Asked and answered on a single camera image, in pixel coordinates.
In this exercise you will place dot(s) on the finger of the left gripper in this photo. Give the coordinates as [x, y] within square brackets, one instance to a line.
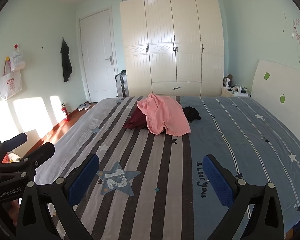
[38, 156]
[10, 145]

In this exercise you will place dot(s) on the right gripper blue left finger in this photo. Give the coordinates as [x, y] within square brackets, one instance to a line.
[68, 192]

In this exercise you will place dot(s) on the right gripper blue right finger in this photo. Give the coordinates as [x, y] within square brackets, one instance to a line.
[231, 194]

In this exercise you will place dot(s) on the pink t-shirt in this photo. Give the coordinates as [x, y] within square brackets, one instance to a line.
[164, 113]

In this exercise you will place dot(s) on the red fire extinguisher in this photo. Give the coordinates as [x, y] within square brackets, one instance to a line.
[65, 113]

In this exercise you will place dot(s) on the white EOS tote bag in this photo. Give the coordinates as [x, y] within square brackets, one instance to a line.
[10, 82]

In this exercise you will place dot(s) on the pair of grey shoes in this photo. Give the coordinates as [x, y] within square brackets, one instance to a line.
[84, 106]

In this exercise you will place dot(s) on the striped star bed sheet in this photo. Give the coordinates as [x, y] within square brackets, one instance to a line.
[154, 187]

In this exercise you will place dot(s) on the small white hanging bag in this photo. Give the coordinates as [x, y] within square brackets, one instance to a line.
[17, 59]

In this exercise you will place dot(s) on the black garment with white print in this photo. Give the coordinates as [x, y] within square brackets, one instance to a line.
[191, 114]

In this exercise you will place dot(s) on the maroon garment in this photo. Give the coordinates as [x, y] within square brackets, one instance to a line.
[136, 121]

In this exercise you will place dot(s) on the cluttered bedside table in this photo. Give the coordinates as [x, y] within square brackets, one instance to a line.
[230, 90]

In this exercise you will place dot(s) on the white headboard with green apples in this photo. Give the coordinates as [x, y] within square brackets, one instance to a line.
[277, 88]

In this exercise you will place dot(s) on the grey upright suitcase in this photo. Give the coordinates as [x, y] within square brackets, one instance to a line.
[121, 84]

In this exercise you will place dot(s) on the white room door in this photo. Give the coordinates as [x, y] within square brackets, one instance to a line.
[97, 55]

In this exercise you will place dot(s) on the cream four-door wardrobe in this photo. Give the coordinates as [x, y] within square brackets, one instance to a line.
[173, 47]

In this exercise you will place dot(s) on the dark jacket hanging on wall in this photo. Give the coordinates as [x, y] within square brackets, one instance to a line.
[66, 63]

